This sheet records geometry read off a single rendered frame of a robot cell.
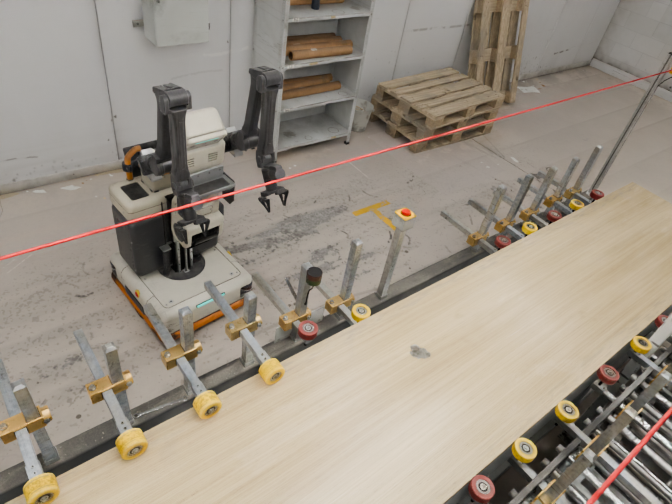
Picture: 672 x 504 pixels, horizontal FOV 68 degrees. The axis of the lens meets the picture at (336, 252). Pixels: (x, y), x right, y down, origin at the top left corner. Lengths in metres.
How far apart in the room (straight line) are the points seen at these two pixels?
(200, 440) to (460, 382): 0.98
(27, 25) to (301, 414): 3.05
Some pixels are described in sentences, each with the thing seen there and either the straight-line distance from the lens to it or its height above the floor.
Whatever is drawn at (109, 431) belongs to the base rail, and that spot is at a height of 0.70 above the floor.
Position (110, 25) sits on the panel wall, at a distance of 4.10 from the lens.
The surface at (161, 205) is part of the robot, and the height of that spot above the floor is 0.76.
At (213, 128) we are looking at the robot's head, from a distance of 2.37.
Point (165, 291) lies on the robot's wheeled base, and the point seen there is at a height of 0.28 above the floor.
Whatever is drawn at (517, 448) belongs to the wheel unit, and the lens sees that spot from 1.99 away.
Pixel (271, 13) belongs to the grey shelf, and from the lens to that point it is 4.29.
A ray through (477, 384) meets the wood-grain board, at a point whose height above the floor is 0.90.
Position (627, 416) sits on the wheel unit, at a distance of 1.99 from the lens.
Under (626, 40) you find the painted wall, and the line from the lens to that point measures 9.45.
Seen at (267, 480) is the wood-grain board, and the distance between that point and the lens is 1.71.
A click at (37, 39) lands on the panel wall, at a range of 4.01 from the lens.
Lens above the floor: 2.46
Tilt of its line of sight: 41 degrees down
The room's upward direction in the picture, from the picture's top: 11 degrees clockwise
